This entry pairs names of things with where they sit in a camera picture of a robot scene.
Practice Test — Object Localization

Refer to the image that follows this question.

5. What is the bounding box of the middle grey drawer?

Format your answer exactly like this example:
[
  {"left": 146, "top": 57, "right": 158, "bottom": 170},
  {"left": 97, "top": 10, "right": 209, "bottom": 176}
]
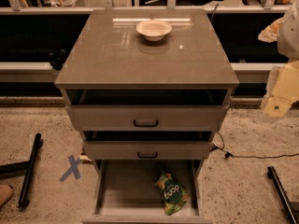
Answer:
[{"left": 83, "top": 131, "right": 212, "bottom": 160}]

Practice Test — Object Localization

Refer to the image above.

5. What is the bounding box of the grey drawer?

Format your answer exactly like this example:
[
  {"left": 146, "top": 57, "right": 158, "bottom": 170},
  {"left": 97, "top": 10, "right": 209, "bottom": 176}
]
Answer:
[
  {"left": 64, "top": 89, "right": 230, "bottom": 133},
  {"left": 83, "top": 131, "right": 212, "bottom": 160},
  {"left": 81, "top": 160, "right": 213, "bottom": 224}
]

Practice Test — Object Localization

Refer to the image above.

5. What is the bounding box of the black stand leg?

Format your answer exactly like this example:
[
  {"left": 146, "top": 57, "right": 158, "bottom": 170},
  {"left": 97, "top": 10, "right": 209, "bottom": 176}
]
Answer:
[
  {"left": 0, "top": 133, "right": 43, "bottom": 209},
  {"left": 267, "top": 166, "right": 299, "bottom": 224}
]

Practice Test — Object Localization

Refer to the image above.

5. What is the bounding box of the top grey drawer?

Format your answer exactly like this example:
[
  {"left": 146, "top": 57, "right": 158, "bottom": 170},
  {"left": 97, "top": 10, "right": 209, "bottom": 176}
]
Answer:
[{"left": 64, "top": 89, "right": 230, "bottom": 133}]

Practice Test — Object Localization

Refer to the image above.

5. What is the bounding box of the black stand leg right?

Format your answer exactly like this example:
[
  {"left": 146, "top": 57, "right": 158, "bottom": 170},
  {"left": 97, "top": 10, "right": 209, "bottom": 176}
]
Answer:
[{"left": 267, "top": 166, "right": 299, "bottom": 224}]

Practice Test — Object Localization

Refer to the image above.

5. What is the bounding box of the black stand leg left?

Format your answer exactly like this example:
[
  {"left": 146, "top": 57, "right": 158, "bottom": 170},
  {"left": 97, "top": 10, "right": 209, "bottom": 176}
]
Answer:
[{"left": 0, "top": 133, "right": 43, "bottom": 209}]

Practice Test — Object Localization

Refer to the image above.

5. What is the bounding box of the tan shoe tip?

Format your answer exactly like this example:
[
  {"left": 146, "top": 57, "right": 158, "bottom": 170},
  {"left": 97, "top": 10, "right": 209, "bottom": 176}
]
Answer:
[{"left": 0, "top": 185, "right": 13, "bottom": 207}]

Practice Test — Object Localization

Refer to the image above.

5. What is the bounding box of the bottom grey drawer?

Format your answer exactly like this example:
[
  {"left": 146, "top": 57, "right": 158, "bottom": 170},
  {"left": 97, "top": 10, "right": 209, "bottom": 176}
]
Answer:
[{"left": 81, "top": 160, "right": 213, "bottom": 224}]

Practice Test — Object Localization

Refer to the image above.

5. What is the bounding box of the black middle drawer handle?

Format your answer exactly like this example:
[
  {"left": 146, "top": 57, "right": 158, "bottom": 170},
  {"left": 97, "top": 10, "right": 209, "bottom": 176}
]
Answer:
[{"left": 136, "top": 152, "right": 158, "bottom": 159}]

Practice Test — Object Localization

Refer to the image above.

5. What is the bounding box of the black drawer handle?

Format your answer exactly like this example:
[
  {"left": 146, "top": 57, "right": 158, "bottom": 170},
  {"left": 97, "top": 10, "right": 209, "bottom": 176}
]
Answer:
[
  {"left": 133, "top": 119, "right": 159, "bottom": 128},
  {"left": 136, "top": 152, "right": 158, "bottom": 159}
]

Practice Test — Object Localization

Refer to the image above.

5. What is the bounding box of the black clamp on rail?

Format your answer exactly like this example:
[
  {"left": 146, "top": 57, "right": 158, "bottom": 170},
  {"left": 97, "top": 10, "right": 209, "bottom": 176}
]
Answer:
[{"left": 49, "top": 49, "right": 66, "bottom": 70}]

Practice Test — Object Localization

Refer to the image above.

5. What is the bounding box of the green rice chip bag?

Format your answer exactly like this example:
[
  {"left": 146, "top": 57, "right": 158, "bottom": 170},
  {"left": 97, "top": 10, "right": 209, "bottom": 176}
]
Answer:
[{"left": 155, "top": 172, "right": 189, "bottom": 216}]

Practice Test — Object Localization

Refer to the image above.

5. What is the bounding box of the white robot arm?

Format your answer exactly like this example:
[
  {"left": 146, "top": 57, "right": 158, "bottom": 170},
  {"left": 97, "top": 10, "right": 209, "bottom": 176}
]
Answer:
[{"left": 258, "top": 2, "right": 299, "bottom": 119}]

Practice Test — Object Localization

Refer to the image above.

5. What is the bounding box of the blue tape cross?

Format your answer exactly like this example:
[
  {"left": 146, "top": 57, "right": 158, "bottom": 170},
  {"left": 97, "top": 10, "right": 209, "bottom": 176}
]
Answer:
[{"left": 59, "top": 155, "right": 80, "bottom": 182}]

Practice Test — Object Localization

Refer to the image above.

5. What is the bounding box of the grey drawer cabinet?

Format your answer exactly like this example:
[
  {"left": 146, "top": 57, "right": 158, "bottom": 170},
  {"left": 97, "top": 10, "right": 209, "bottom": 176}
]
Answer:
[{"left": 54, "top": 8, "right": 240, "bottom": 161}]

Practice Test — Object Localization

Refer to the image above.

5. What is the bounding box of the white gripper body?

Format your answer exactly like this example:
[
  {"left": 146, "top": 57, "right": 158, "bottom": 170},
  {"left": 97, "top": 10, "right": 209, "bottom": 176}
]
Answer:
[{"left": 261, "top": 61, "right": 299, "bottom": 119}]

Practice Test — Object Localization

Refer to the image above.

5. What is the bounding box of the black power cable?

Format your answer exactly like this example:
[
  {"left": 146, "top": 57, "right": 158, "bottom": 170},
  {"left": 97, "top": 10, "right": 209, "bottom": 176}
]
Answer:
[{"left": 210, "top": 131, "right": 299, "bottom": 160}]

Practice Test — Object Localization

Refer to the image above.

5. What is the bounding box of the white paper bowl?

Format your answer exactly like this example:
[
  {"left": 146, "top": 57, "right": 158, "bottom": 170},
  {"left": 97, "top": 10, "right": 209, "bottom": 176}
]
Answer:
[{"left": 135, "top": 20, "right": 172, "bottom": 42}]

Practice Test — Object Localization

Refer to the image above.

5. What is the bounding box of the black top drawer handle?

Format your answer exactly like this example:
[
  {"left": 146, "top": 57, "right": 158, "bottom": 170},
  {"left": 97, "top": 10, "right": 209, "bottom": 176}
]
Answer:
[{"left": 133, "top": 119, "right": 159, "bottom": 128}]

